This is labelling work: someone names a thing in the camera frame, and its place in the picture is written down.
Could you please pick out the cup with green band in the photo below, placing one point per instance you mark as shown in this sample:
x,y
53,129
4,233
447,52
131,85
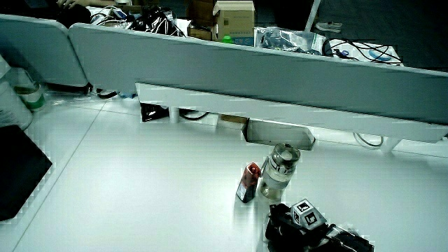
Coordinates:
x,y
31,94

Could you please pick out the white shoe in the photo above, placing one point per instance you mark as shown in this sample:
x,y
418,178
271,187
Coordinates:
x,y
329,27

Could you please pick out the black flat pad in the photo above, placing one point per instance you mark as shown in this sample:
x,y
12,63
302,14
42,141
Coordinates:
x,y
19,171

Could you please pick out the small red bottle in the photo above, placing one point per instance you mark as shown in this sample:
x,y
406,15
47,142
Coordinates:
x,y
248,182

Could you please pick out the black glossy box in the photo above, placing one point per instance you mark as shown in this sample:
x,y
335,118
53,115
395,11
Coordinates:
x,y
153,112

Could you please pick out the black striped bag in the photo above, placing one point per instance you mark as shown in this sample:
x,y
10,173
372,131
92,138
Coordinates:
x,y
155,22

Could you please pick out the large white container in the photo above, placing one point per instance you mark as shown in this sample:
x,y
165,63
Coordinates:
x,y
10,105

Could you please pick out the short grey divider panel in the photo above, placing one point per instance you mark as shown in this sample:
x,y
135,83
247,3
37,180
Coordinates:
x,y
38,49

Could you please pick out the black round bag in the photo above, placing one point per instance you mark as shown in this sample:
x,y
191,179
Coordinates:
x,y
74,14

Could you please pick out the brown cardboard box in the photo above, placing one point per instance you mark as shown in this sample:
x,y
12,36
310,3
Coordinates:
x,y
200,15

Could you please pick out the clear plastic bag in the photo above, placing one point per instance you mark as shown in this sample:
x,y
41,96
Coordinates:
x,y
290,40

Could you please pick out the small brown box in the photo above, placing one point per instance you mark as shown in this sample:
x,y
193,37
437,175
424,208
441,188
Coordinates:
x,y
233,119

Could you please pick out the white pole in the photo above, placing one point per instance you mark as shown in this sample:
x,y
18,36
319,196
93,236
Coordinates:
x,y
312,15

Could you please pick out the grey metal tray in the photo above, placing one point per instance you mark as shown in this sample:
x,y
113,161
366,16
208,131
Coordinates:
x,y
280,134

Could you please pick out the light cardboard box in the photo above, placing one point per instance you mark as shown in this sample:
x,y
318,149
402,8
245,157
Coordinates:
x,y
234,21

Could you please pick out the clear glass jar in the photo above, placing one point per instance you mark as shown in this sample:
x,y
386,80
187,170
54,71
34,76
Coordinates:
x,y
279,173

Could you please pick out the long grey divider panel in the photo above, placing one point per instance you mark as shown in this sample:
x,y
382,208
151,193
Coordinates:
x,y
227,66

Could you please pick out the person's right hand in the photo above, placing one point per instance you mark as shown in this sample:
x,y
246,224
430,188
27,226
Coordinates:
x,y
281,229

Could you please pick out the green bottle cap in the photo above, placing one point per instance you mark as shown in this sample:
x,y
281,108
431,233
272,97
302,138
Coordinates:
x,y
227,39

